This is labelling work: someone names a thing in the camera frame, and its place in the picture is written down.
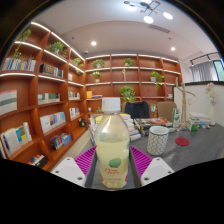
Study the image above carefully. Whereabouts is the grey curtain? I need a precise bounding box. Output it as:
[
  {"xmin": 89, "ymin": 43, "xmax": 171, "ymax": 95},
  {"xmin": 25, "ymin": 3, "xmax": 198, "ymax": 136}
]
[{"xmin": 189, "ymin": 60, "xmax": 219, "ymax": 83}]

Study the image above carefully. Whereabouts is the black ceiling track rail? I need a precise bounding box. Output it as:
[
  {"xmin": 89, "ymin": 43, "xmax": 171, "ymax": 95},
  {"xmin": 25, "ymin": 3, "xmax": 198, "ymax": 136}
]
[{"xmin": 189, "ymin": 51, "xmax": 219, "ymax": 66}]

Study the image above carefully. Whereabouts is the black-framed window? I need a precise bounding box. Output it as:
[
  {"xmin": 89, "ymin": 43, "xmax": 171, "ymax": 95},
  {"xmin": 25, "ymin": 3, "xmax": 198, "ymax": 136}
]
[{"xmin": 213, "ymin": 59, "xmax": 224, "ymax": 82}]

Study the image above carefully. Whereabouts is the ceiling air vent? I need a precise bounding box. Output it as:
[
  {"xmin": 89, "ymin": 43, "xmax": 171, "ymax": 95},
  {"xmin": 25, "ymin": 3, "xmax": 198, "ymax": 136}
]
[{"xmin": 148, "ymin": 24, "xmax": 171, "ymax": 34}]

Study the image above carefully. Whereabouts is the green-white box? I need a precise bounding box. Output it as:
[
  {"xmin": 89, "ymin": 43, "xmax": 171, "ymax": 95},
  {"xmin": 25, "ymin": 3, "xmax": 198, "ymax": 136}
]
[{"xmin": 186, "ymin": 117, "xmax": 200, "ymax": 132}]

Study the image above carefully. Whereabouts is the white vase with flowers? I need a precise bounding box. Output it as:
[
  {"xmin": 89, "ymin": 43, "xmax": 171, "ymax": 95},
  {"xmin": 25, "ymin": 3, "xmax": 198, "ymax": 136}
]
[{"xmin": 204, "ymin": 82, "xmax": 218, "ymax": 127}]

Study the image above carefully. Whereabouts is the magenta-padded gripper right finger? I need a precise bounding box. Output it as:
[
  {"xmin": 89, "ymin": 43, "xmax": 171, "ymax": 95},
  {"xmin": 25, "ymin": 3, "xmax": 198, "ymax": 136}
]
[{"xmin": 128, "ymin": 145, "xmax": 175, "ymax": 188}]

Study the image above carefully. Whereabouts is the wooden artist mannequin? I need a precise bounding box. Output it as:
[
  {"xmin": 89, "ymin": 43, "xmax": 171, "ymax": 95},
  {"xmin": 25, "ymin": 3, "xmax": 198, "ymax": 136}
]
[{"xmin": 174, "ymin": 77, "xmax": 196, "ymax": 130}]

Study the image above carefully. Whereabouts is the tall green-white carton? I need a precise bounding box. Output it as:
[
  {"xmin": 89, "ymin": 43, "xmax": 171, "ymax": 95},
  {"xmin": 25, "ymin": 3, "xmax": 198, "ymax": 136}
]
[{"xmin": 171, "ymin": 107, "xmax": 181, "ymax": 129}]

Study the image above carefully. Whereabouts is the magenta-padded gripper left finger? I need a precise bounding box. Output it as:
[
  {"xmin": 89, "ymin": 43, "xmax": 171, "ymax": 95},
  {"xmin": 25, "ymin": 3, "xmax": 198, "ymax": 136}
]
[{"xmin": 51, "ymin": 145, "xmax": 98, "ymax": 190}]

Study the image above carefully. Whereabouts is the stack of dark books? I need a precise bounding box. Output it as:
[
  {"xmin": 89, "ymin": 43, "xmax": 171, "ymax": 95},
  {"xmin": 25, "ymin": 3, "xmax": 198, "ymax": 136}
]
[{"xmin": 133, "ymin": 117, "xmax": 174, "ymax": 136}]

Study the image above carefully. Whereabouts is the flat round red coaster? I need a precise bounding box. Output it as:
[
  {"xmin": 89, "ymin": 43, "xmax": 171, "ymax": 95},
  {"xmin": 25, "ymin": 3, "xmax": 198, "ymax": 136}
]
[{"xmin": 174, "ymin": 136, "xmax": 191, "ymax": 147}]

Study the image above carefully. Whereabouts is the white triangle-patterned cup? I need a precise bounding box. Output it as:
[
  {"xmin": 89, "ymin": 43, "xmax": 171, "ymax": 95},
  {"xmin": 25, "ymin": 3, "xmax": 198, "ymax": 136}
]
[{"xmin": 146, "ymin": 125, "xmax": 170, "ymax": 156}]

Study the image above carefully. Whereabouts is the wooden shelf unit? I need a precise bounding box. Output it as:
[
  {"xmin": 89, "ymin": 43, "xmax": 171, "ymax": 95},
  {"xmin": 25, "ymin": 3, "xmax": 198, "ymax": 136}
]
[{"xmin": 0, "ymin": 20, "xmax": 184, "ymax": 171}]

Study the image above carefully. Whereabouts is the yellow drink bottle white cap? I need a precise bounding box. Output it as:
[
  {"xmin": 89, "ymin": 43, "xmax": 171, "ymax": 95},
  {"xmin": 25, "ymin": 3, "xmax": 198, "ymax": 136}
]
[{"xmin": 94, "ymin": 97, "xmax": 131, "ymax": 190}]

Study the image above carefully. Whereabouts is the dark office chair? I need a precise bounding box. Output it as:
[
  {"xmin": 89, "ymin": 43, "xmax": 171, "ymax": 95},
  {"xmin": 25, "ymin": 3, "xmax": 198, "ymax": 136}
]
[{"xmin": 123, "ymin": 100, "xmax": 151, "ymax": 120}]

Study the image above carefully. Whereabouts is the stack of white tissue packs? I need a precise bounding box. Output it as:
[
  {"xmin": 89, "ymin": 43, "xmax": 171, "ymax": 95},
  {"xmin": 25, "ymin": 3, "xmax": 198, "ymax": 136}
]
[{"xmin": 188, "ymin": 111, "xmax": 212, "ymax": 125}]

